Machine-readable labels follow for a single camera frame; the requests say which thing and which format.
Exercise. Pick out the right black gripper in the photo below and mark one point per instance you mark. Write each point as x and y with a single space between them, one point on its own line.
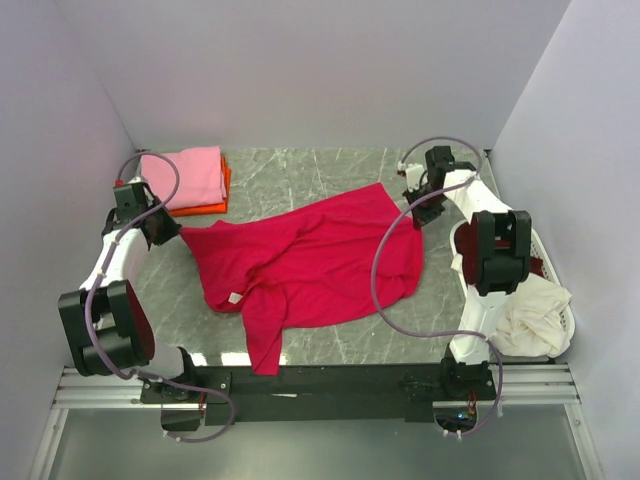
422 217

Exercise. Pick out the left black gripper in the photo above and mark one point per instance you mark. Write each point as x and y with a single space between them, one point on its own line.
172 229

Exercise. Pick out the crimson red t-shirt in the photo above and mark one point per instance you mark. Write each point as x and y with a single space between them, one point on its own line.
317 266

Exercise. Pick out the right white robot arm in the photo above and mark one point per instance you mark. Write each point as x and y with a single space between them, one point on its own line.
492 246

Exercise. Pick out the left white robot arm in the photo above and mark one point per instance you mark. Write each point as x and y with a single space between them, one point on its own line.
106 300

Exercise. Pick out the dark maroon t-shirt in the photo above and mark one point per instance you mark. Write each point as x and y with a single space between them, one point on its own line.
535 265

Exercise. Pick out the folded pink t-shirt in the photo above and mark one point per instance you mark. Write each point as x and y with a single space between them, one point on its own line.
201 179

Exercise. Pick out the cream white t-shirt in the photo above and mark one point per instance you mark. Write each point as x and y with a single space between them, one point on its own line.
526 323

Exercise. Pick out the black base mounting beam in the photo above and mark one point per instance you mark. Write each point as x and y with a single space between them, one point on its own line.
307 393

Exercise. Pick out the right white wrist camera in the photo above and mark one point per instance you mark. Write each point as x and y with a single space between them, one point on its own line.
414 174

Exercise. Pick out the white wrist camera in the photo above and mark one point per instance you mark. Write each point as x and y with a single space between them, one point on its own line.
414 174
132 181

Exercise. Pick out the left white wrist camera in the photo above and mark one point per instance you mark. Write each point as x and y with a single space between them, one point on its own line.
132 181

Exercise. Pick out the aluminium frame rail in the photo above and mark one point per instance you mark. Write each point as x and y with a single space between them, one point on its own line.
517 384

